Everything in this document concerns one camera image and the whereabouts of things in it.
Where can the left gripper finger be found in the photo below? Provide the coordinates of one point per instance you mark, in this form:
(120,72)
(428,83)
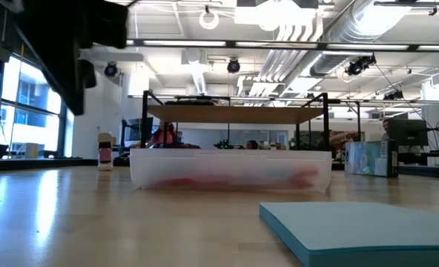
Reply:
(67,81)

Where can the pink pen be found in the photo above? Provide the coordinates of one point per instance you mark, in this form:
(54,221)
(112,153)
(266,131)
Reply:
(177,182)

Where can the clear pencil case orange lid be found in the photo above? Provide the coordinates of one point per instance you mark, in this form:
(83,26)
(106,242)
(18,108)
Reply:
(230,167)

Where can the crayon box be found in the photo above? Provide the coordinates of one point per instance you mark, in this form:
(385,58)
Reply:
(371,157)

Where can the blue sticky note pad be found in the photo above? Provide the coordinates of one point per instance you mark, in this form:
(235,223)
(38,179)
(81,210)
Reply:
(353,230)

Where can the black round ceiling lamp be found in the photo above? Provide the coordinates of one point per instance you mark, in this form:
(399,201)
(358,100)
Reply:
(111,69)
(233,66)

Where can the large window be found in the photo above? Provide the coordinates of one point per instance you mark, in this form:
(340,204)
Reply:
(26,107)

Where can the small white box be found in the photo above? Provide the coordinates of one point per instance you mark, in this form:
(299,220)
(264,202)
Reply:
(31,150)

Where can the pink and white marker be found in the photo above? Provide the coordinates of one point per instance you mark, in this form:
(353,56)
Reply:
(105,154)

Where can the person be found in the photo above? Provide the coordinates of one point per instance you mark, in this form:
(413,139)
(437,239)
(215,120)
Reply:
(338,139)
(252,144)
(385,128)
(164,135)

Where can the wooden shelf riser black legs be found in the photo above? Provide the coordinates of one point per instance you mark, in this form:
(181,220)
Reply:
(234,114)

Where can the white ceiling unit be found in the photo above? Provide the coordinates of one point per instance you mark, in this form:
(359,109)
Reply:
(275,13)

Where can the black overhead light bar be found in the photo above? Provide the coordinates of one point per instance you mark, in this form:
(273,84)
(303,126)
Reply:
(316,46)

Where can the black ceiling spotlight cluster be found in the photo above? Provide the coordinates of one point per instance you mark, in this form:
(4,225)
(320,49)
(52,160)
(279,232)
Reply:
(360,65)

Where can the black computer monitor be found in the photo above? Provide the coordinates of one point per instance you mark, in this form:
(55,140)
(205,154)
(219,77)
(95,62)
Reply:
(408,131)

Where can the black metal stand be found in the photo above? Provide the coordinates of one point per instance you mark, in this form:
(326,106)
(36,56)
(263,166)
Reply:
(436,144)

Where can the silver ventilation duct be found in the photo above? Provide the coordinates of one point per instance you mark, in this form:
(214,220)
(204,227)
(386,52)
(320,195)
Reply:
(353,33)

